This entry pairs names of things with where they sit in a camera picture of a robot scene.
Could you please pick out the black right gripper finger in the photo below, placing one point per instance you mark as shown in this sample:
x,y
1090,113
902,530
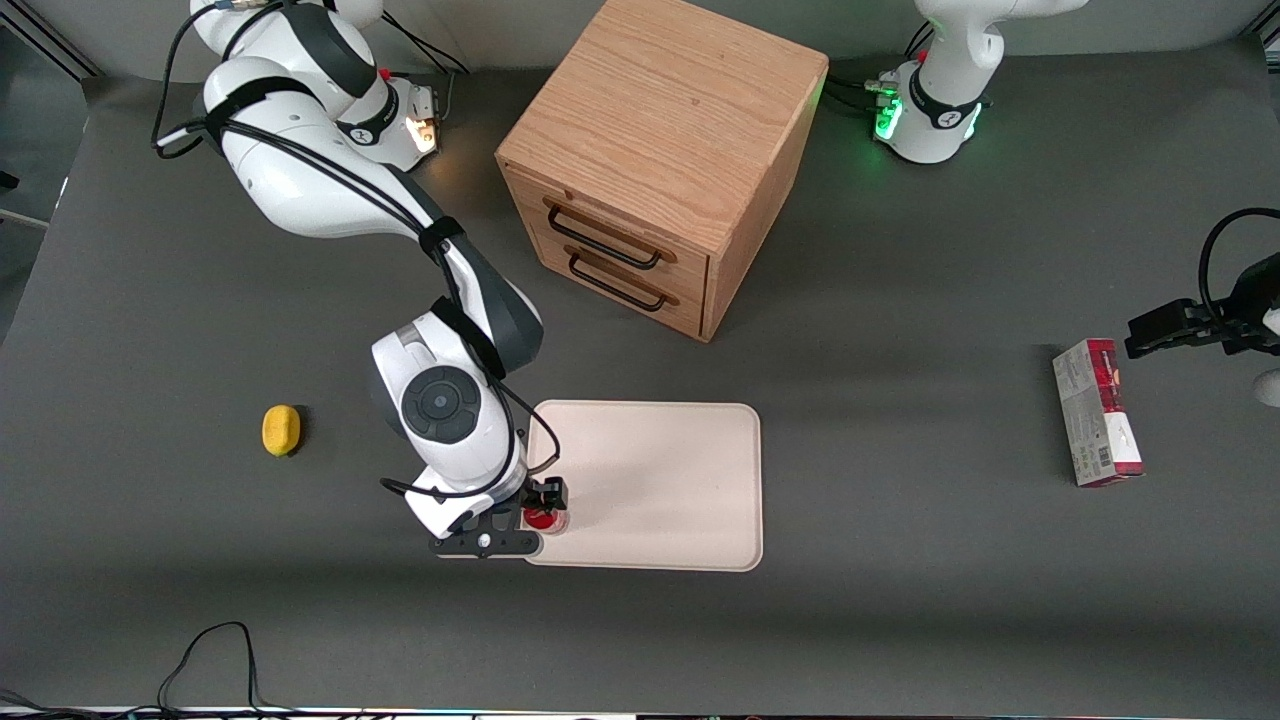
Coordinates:
x,y
549,491
513,520

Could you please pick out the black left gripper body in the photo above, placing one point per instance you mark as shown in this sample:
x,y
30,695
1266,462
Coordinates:
x,y
1248,302

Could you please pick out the small red can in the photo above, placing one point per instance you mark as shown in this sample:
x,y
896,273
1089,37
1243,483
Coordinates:
x,y
546,520

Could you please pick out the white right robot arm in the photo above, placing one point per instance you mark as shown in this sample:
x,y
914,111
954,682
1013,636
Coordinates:
x,y
300,180

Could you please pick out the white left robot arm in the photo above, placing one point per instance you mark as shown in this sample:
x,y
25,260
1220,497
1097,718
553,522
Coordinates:
x,y
940,100

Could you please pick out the white rectangular tray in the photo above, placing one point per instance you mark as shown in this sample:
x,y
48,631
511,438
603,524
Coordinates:
x,y
660,480

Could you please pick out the yellow lemon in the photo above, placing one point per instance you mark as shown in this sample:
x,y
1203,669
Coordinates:
x,y
281,430

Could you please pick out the red and white carton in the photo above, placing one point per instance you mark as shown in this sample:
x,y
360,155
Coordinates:
x,y
1095,410

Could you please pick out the wooden drawer cabinet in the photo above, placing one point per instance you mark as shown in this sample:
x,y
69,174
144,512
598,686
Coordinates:
x,y
660,120

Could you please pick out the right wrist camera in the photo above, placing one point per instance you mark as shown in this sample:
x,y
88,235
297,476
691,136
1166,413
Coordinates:
x,y
483,545

